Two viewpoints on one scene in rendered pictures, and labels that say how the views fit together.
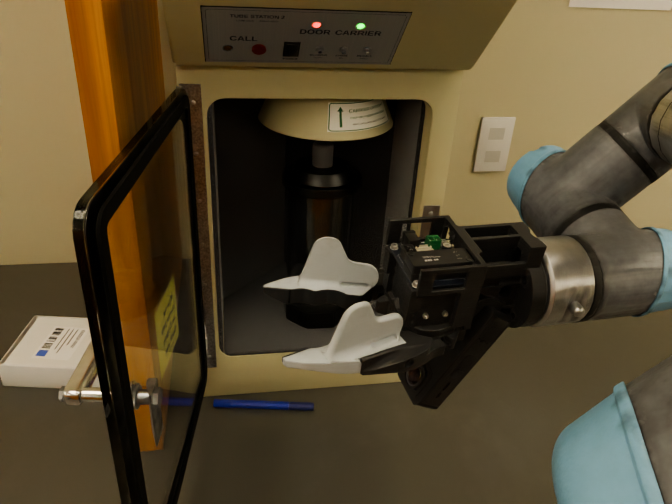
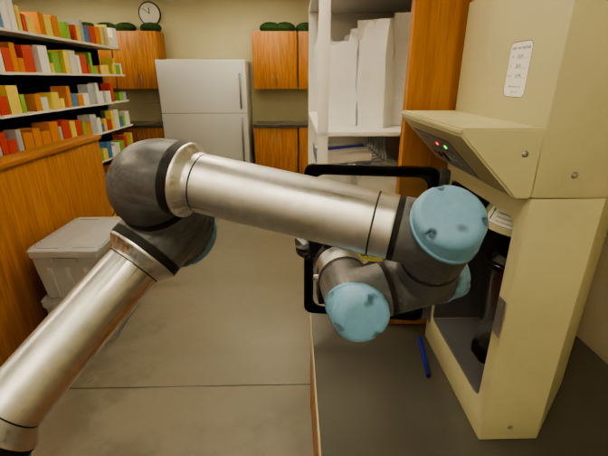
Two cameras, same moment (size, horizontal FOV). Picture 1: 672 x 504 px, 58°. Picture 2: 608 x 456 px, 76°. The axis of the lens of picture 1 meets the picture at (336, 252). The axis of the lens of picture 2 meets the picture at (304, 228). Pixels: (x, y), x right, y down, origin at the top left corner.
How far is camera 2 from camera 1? 0.86 m
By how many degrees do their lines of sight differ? 88
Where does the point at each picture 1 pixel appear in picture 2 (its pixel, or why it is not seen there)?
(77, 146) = not seen: hidden behind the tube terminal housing
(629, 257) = (334, 273)
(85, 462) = not seen: hidden behind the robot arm
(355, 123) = (497, 220)
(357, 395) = (449, 401)
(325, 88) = (479, 188)
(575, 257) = (330, 255)
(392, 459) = (394, 410)
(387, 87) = (498, 199)
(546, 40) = not seen: outside the picture
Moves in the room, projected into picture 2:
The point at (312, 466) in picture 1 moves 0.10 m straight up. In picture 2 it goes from (383, 374) to (386, 337)
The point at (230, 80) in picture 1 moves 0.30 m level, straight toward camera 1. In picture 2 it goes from (457, 172) to (313, 172)
